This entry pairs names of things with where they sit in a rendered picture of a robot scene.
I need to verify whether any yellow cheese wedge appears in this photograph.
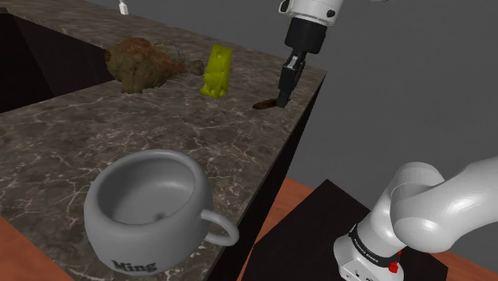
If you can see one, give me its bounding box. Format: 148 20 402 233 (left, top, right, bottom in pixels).
200 43 233 100

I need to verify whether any dark robot stand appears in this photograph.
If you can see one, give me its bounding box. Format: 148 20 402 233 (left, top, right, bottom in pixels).
241 179 449 281

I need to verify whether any grey round mug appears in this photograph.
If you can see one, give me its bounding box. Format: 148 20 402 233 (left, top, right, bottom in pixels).
83 148 240 277

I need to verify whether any brown roast chicken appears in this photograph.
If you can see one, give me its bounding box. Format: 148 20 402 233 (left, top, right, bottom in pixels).
104 37 206 95

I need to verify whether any small brown oval object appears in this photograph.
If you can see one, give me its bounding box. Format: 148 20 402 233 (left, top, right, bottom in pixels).
252 98 279 111

